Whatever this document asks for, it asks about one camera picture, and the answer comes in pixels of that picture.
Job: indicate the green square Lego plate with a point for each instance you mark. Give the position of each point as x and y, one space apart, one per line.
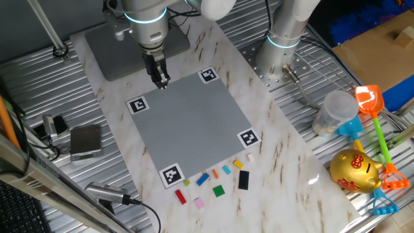
218 191

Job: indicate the white Lego brick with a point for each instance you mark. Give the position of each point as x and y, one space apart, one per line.
250 157

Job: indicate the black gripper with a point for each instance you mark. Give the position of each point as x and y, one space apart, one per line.
151 61

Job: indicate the black white fiducial marker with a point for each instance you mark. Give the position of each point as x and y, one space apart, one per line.
208 75
171 175
249 138
137 105

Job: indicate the pink Lego brick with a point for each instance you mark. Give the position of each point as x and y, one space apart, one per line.
199 203

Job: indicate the gold piggy bank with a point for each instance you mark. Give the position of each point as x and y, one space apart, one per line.
354 171

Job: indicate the cyan Lego brick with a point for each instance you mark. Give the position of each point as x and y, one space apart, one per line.
226 170

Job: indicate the silver camera on clamp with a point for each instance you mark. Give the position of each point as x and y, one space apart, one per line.
49 126

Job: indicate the orange pole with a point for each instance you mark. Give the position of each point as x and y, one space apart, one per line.
8 123

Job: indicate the clear plastic cup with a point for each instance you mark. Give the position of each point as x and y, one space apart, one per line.
334 111

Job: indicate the metal pole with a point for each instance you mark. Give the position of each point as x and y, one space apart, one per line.
48 29

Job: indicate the brown cardboard sheet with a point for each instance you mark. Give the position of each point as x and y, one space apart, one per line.
365 58

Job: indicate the orange narrow Lego brick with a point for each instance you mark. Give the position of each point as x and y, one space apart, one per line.
215 174

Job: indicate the red Lego brick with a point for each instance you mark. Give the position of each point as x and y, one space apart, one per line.
180 196

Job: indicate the blue fuzzy cloth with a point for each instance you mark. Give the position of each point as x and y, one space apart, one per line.
355 22

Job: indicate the lime Lego brick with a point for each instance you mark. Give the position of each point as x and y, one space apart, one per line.
187 182

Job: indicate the yellow Lego brick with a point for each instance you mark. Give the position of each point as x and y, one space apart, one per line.
238 164

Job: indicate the blue Lego brick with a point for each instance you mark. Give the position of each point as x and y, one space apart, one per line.
202 179

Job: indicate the grey fabric pad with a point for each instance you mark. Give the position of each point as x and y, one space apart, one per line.
113 59

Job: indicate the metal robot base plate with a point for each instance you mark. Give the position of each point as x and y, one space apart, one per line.
300 68

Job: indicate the light wooden block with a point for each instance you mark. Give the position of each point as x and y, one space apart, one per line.
405 37

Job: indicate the black Lego plate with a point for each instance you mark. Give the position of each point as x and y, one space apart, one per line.
243 180

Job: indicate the aluminium frame bar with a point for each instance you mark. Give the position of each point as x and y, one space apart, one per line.
48 181

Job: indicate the silver digital scale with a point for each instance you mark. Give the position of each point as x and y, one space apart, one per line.
85 140

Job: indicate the grey Lego baseplate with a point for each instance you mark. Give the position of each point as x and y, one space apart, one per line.
194 123

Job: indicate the black keyboard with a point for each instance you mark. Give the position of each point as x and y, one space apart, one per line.
19 210

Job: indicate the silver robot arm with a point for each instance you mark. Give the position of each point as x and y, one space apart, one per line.
281 29

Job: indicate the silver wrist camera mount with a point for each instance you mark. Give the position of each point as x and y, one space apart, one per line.
118 27

